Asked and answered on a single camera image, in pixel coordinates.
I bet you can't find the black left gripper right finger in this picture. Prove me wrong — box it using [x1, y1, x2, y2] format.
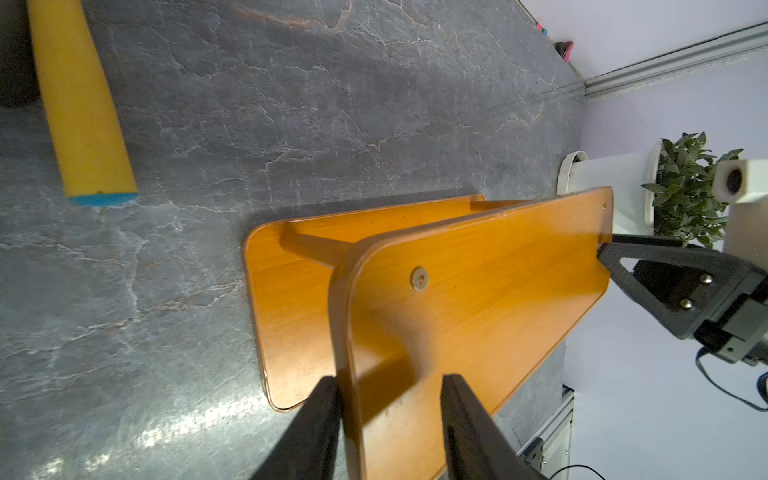
[440, 374, 540, 480]

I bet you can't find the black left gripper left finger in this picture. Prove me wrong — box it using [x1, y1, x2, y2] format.
[251, 376, 342, 480]

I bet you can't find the orange wooden two-tier shelf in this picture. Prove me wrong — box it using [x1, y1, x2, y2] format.
[244, 187, 613, 479]

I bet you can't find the yellow and black work glove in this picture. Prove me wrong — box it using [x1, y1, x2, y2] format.
[0, 0, 40, 108]

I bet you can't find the green potted plant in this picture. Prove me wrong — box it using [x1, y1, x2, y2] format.
[642, 132, 742, 248]

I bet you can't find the white plant pot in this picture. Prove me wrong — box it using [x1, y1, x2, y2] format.
[557, 142, 662, 236]

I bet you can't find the teal garden fork yellow handle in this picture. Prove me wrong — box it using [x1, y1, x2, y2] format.
[27, 1, 137, 207]

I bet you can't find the pink object at wall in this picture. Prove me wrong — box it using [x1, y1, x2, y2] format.
[554, 41, 574, 63]

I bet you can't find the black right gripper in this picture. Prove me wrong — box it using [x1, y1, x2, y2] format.
[597, 235, 767, 366]

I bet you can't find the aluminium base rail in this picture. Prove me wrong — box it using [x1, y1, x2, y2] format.
[518, 387, 575, 479]

